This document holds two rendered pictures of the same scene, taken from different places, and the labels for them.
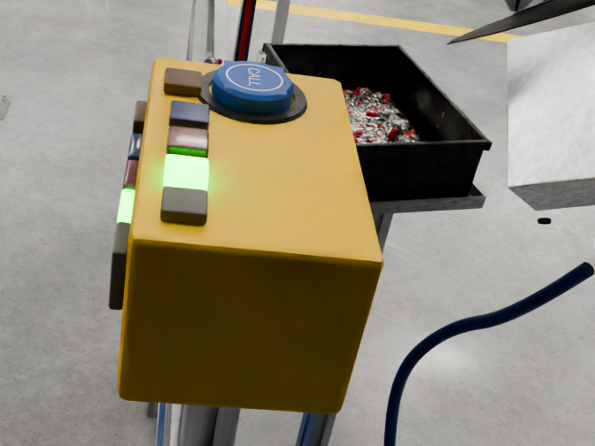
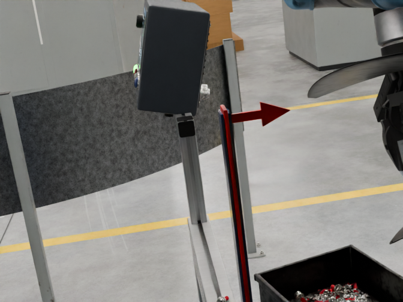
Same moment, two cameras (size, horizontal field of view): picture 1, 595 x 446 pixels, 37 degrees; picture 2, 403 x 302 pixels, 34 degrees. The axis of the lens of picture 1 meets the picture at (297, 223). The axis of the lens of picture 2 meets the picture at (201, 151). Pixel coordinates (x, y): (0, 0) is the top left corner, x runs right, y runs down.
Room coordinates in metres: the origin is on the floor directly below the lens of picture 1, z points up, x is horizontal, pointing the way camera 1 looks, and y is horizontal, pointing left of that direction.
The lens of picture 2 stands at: (0.04, 0.02, 1.34)
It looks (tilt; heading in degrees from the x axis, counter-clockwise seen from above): 17 degrees down; 7
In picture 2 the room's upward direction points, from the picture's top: 7 degrees counter-clockwise
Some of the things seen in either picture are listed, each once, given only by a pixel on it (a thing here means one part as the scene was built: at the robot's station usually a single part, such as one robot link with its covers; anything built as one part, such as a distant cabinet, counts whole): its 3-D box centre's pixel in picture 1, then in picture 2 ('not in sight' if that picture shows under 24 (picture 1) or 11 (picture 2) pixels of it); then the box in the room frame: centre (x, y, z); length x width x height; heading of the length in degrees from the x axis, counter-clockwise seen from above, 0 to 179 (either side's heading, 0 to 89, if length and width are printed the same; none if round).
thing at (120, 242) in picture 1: (119, 265); not in sight; (0.28, 0.07, 1.04); 0.02 x 0.01 x 0.03; 11
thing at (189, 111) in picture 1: (189, 116); not in sight; (0.36, 0.06, 1.08); 0.02 x 0.02 x 0.01; 11
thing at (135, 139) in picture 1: (133, 171); not in sight; (0.36, 0.08, 1.04); 0.02 x 0.01 x 0.03; 11
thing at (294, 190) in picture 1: (238, 233); not in sight; (0.35, 0.03, 1.02); 0.16 x 0.10 x 0.11; 11
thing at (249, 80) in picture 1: (252, 89); not in sight; (0.40, 0.03, 1.08); 0.04 x 0.04 x 0.02
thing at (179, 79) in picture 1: (182, 81); not in sight; (0.39, 0.07, 1.08); 0.02 x 0.02 x 0.01; 11
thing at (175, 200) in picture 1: (184, 204); not in sight; (0.29, 0.04, 1.08); 0.02 x 0.02 x 0.01; 11
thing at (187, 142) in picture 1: (188, 142); not in sight; (0.34, 0.05, 1.08); 0.02 x 0.02 x 0.01; 11
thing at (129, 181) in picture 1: (129, 199); not in sight; (0.33, 0.08, 1.04); 0.02 x 0.01 x 0.03; 11
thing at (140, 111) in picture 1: (138, 135); not in sight; (0.39, 0.09, 1.04); 0.02 x 0.01 x 0.03; 11
